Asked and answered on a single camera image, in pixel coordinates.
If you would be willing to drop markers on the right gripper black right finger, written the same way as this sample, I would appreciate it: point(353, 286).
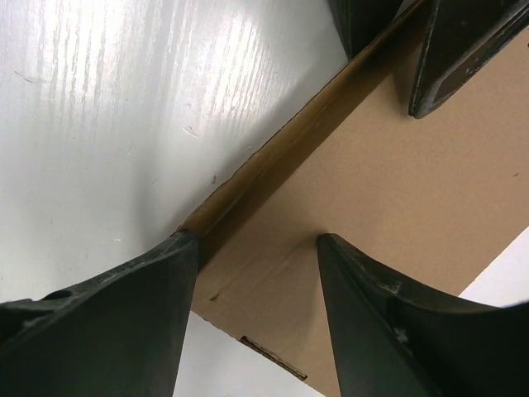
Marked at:
point(394, 336)

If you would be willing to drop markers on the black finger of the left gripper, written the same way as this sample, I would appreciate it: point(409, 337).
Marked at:
point(360, 22)
point(461, 38)

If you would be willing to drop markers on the cardboard box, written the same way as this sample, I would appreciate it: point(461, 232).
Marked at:
point(436, 198)

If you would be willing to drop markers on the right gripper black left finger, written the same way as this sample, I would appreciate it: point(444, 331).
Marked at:
point(119, 333)

